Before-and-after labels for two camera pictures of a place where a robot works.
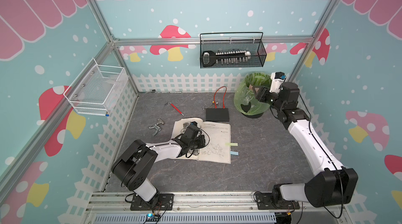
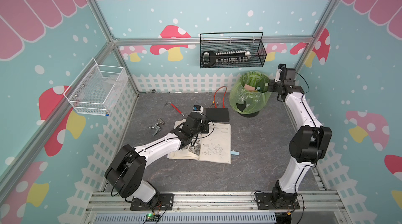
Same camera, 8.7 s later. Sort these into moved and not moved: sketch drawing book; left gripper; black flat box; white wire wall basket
Moved: left gripper
Not moved: black flat box; white wire wall basket; sketch drawing book
